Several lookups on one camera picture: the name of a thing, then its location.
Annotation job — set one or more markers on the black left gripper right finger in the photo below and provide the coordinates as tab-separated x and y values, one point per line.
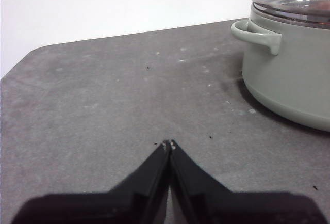
219	208

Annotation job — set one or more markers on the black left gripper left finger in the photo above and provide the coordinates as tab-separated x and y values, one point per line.
123	206

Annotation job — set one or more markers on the glass lid with green knob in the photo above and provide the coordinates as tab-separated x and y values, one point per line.
291	0

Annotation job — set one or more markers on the pale green electric cooking pot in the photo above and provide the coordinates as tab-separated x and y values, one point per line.
291	79

